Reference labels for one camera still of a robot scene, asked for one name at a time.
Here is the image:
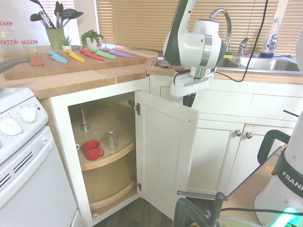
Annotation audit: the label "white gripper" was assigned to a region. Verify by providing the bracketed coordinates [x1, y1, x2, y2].
[169, 72, 215, 108]

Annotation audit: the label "white shaker cabinet door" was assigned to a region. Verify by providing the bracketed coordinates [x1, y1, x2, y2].
[134, 91, 200, 222]

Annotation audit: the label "white sink base cabinet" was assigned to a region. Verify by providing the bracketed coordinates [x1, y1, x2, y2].
[149, 74, 303, 197]

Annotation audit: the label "metal cabinet door hinge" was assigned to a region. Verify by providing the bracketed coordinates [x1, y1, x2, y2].
[128, 99, 141, 116]
[132, 175, 142, 192]

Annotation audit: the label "white sink cabinet door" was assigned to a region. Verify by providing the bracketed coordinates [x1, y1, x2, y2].
[224, 124, 295, 194]
[187, 126, 244, 192]

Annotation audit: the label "wooden sink countertop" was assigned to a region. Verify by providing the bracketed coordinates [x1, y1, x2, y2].
[146, 65, 303, 85]

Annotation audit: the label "chrome sink sprayer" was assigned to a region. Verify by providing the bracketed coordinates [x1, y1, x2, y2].
[238, 37, 250, 57]

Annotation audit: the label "stainless steel sink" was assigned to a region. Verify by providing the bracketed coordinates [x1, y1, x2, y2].
[216, 54, 303, 75]

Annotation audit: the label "purple sheathed knife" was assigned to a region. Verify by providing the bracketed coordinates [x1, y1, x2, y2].
[102, 47, 134, 59]

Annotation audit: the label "chrome gooseneck faucet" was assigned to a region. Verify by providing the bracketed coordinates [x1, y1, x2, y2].
[208, 9, 232, 52]

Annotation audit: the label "clear glass jar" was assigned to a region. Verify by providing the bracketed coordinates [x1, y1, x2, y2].
[104, 131, 119, 151]

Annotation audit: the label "dark green C clamp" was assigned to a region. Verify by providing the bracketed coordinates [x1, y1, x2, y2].
[257, 129, 293, 166]

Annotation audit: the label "wide wooden window blinds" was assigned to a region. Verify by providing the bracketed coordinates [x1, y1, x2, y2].
[96, 0, 303, 56]

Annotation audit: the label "green sheathed knife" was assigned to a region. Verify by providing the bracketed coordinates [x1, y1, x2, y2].
[89, 48, 116, 60]

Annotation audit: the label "clear dish soap bottle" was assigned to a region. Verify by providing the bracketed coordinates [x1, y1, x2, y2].
[259, 17, 280, 58]

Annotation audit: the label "wooden lazy susan shelf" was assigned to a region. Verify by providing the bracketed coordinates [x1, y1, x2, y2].
[89, 181, 138, 210]
[75, 102, 136, 171]

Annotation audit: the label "wooden robot mounting table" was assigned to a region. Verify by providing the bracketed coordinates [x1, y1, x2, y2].
[221, 145, 288, 227]

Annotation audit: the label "metal lazy susan pole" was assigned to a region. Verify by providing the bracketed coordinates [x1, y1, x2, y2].
[80, 103, 90, 131]

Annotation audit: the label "wooden butcher block countertop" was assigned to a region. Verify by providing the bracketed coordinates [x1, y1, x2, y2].
[0, 44, 159, 99]

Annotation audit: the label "red sheathed knife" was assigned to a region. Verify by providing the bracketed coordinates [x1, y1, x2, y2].
[79, 48, 104, 61]

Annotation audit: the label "red ceramic mug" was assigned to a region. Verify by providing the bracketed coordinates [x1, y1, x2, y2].
[82, 140, 105, 161]

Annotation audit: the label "trailing plant in white pot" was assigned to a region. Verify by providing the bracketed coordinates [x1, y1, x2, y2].
[80, 29, 105, 50]

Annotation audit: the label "dark metal screw clamp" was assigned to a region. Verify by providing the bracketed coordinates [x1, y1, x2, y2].
[174, 190, 229, 227]

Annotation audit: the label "yellow sheathed knife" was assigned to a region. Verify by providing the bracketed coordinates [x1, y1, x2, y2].
[65, 49, 86, 63]

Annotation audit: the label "large wooden cutting board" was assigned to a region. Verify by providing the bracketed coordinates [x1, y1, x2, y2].
[3, 48, 159, 81]

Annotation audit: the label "small succulent in white pot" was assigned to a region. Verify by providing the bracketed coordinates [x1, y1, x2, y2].
[61, 35, 73, 52]

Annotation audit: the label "blue sheathed knife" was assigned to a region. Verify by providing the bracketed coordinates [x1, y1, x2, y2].
[48, 50, 69, 64]

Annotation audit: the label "black skimmer with coloured holes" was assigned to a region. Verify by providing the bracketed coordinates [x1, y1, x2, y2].
[62, 8, 84, 29]

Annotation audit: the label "green utensil holder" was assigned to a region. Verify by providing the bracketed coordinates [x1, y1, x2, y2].
[45, 28, 65, 50]

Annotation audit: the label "orange silicone scraper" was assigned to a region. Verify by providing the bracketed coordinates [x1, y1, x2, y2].
[30, 52, 45, 67]

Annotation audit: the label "black spatula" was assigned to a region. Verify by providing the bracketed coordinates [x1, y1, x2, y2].
[54, 1, 64, 29]

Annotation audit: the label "white stove knob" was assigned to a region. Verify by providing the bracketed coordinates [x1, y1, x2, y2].
[0, 118, 23, 137]
[20, 106, 38, 123]

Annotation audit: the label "metal whisk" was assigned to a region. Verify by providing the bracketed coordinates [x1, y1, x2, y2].
[39, 10, 56, 29]

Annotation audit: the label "short jar with checkered lid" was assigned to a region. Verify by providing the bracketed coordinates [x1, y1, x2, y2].
[21, 39, 38, 54]
[0, 40, 19, 55]

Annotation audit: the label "black serving spoon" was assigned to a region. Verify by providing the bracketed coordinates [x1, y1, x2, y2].
[30, 13, 52, 29]

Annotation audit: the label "white kitchen stove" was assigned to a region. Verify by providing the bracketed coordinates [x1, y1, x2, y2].
[0, 87, 80, 227]

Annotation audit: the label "black ladle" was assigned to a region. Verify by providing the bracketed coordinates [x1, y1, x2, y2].
[29, 0, 49, 15]

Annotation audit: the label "tall jar with checkered lid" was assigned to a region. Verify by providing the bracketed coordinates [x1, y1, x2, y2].
[0, 21, 16, 42]

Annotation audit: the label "black hanging cable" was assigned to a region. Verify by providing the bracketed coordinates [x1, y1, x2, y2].
[214, 0, 269, 83]

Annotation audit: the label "black cable on table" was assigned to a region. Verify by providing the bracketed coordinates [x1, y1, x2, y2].
[221, 207, 303, 214]

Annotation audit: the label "white corner cabinet frame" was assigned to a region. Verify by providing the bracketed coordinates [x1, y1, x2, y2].
[48, 80, 152, 227]

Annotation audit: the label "grey pan handle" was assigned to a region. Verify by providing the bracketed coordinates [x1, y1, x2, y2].
[0, 56, 31, 74]

